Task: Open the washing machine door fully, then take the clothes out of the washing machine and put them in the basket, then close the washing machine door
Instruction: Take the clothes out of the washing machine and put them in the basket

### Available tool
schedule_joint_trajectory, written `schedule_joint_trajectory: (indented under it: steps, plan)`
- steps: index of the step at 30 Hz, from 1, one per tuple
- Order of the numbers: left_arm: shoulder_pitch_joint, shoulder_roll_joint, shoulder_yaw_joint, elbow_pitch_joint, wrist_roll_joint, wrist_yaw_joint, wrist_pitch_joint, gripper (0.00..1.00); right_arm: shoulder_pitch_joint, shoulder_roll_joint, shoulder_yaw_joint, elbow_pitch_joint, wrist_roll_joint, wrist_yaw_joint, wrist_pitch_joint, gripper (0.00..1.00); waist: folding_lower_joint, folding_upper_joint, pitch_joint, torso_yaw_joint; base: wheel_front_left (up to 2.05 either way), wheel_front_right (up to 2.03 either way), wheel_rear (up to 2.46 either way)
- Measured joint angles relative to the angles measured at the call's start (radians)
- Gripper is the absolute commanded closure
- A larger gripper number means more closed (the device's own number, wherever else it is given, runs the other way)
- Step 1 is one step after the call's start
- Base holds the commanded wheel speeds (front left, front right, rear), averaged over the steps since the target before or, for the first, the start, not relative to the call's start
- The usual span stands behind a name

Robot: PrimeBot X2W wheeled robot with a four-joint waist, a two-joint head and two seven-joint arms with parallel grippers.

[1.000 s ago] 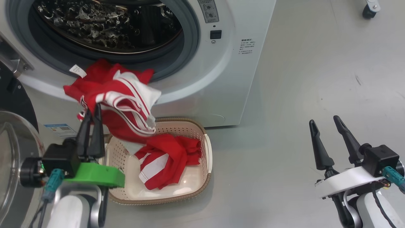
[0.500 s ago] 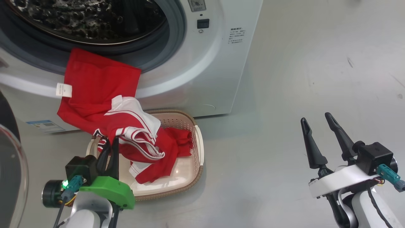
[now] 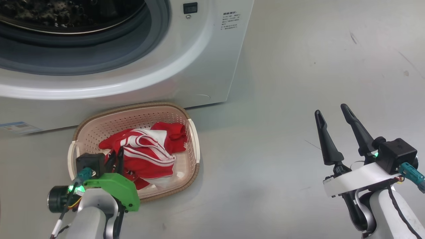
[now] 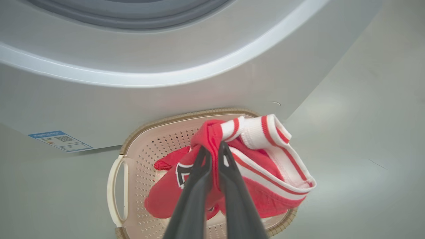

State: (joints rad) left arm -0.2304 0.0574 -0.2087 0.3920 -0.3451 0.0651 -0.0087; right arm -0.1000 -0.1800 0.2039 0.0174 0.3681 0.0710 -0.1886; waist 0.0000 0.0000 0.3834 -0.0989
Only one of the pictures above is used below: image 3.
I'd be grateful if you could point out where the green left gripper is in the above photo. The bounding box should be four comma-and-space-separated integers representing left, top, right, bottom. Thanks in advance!
83, 147, 141, 212

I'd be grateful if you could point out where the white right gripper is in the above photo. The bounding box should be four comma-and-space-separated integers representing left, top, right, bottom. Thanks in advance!
314, 104, 402, 198

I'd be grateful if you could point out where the red and white jersey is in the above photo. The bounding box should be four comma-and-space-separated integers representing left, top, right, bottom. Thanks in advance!
99, 121, 187, 191

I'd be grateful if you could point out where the cream perforated laundry basket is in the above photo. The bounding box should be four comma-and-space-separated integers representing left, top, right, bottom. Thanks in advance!
67, 102, 201, 203

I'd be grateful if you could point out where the white front-load washing machine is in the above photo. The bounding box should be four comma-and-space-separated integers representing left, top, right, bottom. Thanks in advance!
0, 0, 255, 134

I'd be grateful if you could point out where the blue energy label sticker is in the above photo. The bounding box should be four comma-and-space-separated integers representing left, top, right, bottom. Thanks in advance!
0, 121, 43, 135

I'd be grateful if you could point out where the teal left camera cable plug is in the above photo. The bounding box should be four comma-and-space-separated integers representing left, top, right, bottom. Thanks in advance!
77, 167, 93, 183

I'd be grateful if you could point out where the teal camera cable plug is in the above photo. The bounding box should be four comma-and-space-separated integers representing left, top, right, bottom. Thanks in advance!
77, 167, 93, 183
398, 162, 425, 194

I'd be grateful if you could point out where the teal right camera cable plug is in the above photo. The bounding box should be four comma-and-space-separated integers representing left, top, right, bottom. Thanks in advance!
398, 162, 425, 194

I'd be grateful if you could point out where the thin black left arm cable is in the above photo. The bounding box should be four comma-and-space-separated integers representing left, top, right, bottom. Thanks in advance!
49, 191, 79, 239

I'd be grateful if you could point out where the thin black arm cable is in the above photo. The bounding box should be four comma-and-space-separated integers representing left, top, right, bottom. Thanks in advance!
49, 191, 79, 239
386, 186, 423, 239

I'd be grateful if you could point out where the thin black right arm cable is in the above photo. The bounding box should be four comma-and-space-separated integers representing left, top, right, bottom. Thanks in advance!
386, 186, 423, 239

